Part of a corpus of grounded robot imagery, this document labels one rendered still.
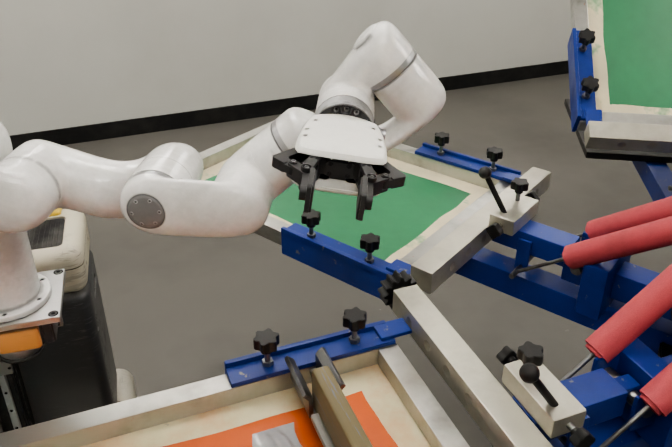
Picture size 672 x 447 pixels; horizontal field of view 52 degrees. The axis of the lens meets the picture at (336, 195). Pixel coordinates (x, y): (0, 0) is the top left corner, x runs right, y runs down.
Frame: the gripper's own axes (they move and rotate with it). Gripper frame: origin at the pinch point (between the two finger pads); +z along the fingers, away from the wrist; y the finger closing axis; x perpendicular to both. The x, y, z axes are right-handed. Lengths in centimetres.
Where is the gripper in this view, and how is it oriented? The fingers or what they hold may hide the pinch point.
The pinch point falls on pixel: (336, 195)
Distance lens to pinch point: 68.5
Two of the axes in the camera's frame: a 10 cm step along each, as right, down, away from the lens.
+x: 1.4, -8.6, -4.8
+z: -0.5, 4.8, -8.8
